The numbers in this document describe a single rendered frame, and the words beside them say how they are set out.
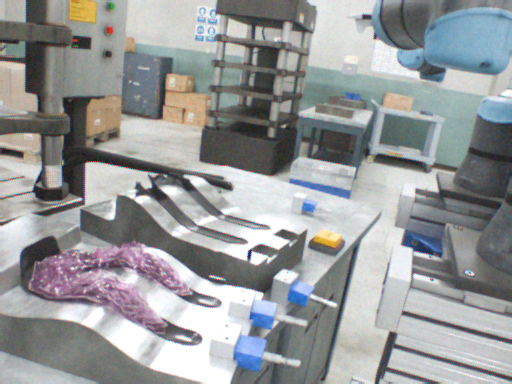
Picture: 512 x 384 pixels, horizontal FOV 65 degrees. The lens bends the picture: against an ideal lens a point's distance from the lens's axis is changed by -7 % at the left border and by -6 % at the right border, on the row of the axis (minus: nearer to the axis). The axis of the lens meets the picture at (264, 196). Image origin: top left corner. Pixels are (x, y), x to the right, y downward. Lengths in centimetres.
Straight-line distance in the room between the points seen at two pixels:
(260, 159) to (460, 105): 370
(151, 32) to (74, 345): 799
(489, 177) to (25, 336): 100
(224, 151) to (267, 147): 53
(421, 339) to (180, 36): 776
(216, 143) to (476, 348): 456
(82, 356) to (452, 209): 88
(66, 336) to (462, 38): 59
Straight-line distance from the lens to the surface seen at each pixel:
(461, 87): 735
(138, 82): 798
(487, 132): 111
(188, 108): 766
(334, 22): 738
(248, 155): 493
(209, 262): 88
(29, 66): 157
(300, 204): 139
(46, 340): 68
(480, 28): 38
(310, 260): 109
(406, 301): 66
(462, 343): 69
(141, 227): 97
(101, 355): 64
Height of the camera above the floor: 126
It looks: 18 degrees down
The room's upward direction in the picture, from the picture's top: 8 degrees clockwise
